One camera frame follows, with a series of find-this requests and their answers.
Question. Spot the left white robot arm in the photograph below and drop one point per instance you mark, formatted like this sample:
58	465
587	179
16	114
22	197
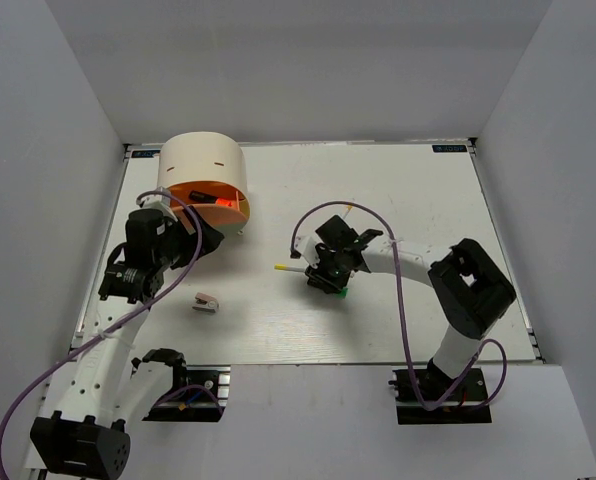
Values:
87	434

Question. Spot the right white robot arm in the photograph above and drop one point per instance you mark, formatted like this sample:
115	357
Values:
471	289

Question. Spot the pink highlighter black body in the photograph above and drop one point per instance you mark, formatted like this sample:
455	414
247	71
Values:
224	202

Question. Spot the cream cylindrical drawer organizer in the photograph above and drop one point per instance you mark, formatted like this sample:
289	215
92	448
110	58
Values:
202	156

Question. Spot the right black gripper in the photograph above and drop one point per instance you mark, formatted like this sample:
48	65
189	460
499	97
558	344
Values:
318	272

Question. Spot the pink white mini stapler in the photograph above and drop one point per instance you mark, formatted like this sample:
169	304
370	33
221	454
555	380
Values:
205	303

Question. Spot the white pen yellow cap lower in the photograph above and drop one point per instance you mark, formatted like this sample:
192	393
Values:
288	268

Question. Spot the orange highlighter black body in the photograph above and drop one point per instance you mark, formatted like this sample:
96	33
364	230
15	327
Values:
202	197

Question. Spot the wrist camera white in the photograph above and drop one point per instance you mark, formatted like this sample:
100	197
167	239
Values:
305	247
158	199

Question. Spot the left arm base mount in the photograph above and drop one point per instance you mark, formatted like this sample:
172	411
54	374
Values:
203	403

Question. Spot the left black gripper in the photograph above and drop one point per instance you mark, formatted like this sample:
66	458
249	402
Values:
191	240

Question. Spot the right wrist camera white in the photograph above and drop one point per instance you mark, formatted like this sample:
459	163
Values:
305	247

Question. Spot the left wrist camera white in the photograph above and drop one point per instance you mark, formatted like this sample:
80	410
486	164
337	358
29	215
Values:
158	199

